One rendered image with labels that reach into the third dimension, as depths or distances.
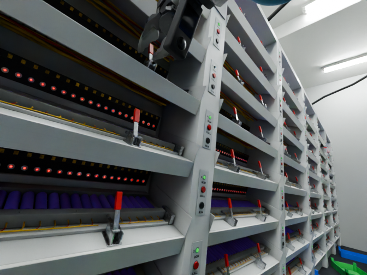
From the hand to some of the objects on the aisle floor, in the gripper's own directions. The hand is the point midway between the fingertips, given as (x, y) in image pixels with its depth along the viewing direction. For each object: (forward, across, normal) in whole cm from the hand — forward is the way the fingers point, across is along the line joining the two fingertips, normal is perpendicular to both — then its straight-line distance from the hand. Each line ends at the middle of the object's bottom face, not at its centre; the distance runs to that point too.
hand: (146, 55), depth 45 cm
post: (+23, -93, +93) cm, 133 cm away
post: (+23, -23, +93) cm, 98 cm away
